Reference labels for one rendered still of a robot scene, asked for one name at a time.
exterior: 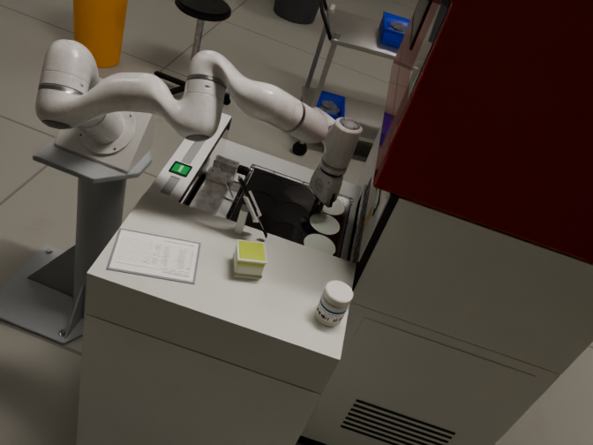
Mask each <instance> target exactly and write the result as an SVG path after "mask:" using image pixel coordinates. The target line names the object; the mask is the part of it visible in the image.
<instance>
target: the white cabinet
mask: <svg viewBox="0 0 593 445"><path fill-rule="evenodd" d="M321 395H322V394H320V393H318V392H315V391H312V390H309V389H307V388H302V387H299V386H297V385H295V384H292V383H289V382H286V381H282V380H279V379H276V378H274V377H271V376H268V375H265V374H263V373H259V372H256V371H253V370H251V369H248V368H245V367H242V366H238V365H235V364H232V363H229V362H227V361H224V360H222V359H219V358H215V357H212V356H209V355H206V354H204V353H201V352H198V351H194V350H191V349H188V348H186V347H183V346H181V345H178V344H175V343H171V342H168V341H165V340H162V339H160V338H157V337H154V336H150V335H148V334H145V333H142V332H139V331H137V330H134V329H131V328H127V327H124V326H121V325H118V324H116V323H114V322H111V321H106V320H104V319H101V318H98V317H95V316H93V315H90V314H87V313H85V314H84V327H83V343H82V357H81V372H80V386H79V415H78V430H77V444H76V445H296V443H297V440H298V438H299V437H300V435H301V433H302V432H303V430H304V427H305V425H306V424H307V422H308V420H309V418H310V416H311V414H312V412H313V410H314V409H315V407H316V405H317V403H318V401H319V399H320V397H321Z"/></svg>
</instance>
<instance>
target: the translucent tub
mask: <svg viewBox="0 0 593 445"><path fill-rule="evenodd" d="M266 264H267V259H266V244H265V243H263V242H256V241H249V240H241V239H237V240H236V250H235V252H234V253H233V272H234V277H241V278H250V279H260V278H262V273H263V270H264V267H265V265H266Z"/></svg>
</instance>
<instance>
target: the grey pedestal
mask: <svg viewBox="0 0 593 445"><path fill-rule="evenodd" d="M56 137H57V136H56ZM56 137H55V138H54V139H53V140H51V141H50V142H49V143H48V144H47V145H45V146H44V147H43V148H41V149H40V150H39V151H37V152H36V153H35V154H34V155H33V160H34V161H37V162H40V163H43V164H45V165H48V166H49V167H52V168H54V169H57V170H61V171H63V172H65V173H68V174H70V175H73V176H74V177H78V178H79V179H78V201H77V222H76V245H74V246H72V247H71V248H69V249H68V250H66V251H63V250H61V249H58V248H56V247H54V246H52V245H48V244H45V245H44V246H43V247H42V248H41V249H40V250H39V251H38V252H37V253H36V254H35V255H34V256H33V258H32V259H31V260H30V261H29V262H28V263H27V264H26V265H25V266H24V267H23V268H22V269H21V270H20V271H19V272H18V273H17V274H16V275H15V276H14V277H13V278H12V279H11V280H10V281H9V282H8V283H7V284H6V285H5V286H4V287H3V288H2V289H1V290H0V320H1V321H5V322H7V323H10V324H11V325H14V326H16V327H19V328H23V329H24V330H27V331H29V332H32V333H34V334H36V335H38V336H42V337H44V338H47V339H49V340H51V341H53V342H56V343H60V344H62V345H66V344H67V343H70V342H72V341H74V340H76V339H78V338H80V337H82V336H83V327H84V314H85V298H86V273H87V271H88V270H89V269H90V267H92V265H93V264H94V262H95V261H96V260H97V258H98V257H99V255H100V254H101V252H102V251H103V250H104V248H105V247H106V245H107V244H108V243H109V241H110V240H111V239H112V238H113V236H114V235H115V234H116V232H117V231H118V229H119V228H120V226H121V225H122V220H123V211H124V195H125V187H126V179H128V178H135V177H139V176H140V175H141V174H142V173H143V172H144V171H145V170H146V168H147V167H148V166H149V165H150V164H151V163H152V159H153V158H152V156H151V155H150V153H149V151H148V152H147V153H146V155H145V156H144V157H143V158H142V159H141V160H140V161H139V162H138V163H137V164H136V165H135V167H134V168H133V169H132V170H131V171H130V172H129V173H128V174H125V173H123V172H121V171H118V170H114V169H111V168H110V167H107V166H104V165H102V164H99V163H98V162H93V161H91V160H88V159H86V158H84V157H81V156H79V155H75V154H73V153H70V152H68V151H65V150H63V149H61V148H58V147H54V143H55V141H56Z"/></svg>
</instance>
